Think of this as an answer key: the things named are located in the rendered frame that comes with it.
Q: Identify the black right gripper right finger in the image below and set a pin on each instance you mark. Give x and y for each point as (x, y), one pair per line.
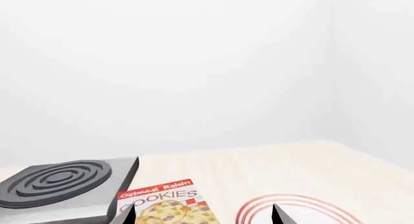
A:
(282, 216)

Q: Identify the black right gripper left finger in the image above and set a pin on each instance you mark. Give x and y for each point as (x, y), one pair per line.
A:
(126, 216)

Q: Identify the white plate with red rings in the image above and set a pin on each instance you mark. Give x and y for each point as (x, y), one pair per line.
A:
(310, 207)

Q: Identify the oatmeal raisin cookies box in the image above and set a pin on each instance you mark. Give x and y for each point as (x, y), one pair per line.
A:
(168, 202)

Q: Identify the grey stove with coil burner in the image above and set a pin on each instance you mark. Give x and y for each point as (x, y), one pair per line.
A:
(61, 185)

